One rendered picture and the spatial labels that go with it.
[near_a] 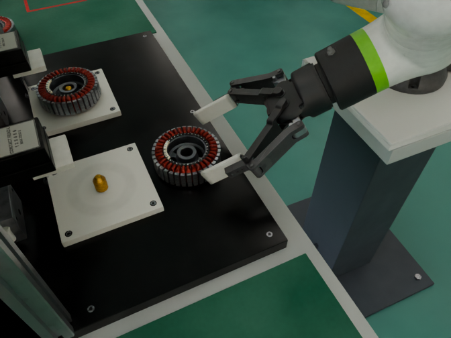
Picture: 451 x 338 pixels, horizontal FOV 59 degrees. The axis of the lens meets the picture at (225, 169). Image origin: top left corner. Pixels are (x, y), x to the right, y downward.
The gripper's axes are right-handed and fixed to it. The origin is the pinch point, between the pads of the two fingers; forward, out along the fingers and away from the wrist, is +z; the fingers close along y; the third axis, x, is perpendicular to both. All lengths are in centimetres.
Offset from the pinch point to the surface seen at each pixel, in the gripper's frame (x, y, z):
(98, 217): 6.1, -10.2, 16.4
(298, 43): -104, 156, -18
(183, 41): -70, 167, 40
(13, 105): 14.3, 19.4, 33.3
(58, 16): 11, 58, 32
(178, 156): 1.2, -0.9, 4.9
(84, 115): 8.2, 13.1, 20.2
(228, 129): -7.8, 9.4, -1.0
